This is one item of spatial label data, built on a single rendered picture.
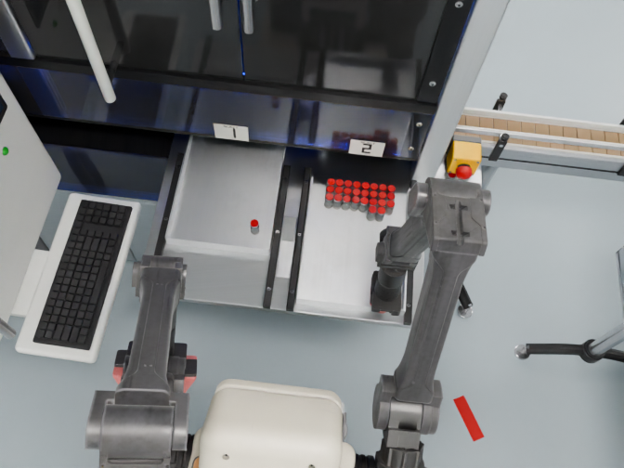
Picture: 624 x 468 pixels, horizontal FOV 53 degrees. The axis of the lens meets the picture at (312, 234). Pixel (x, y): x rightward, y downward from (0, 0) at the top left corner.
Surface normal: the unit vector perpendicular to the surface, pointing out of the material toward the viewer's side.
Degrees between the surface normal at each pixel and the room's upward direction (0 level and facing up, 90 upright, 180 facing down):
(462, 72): 90
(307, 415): 42
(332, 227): 0
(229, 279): 0
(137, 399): 49
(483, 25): 90
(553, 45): 0
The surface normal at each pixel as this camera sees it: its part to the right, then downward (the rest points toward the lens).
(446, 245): -0.03, 0.55
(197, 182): 0.04, -0.44
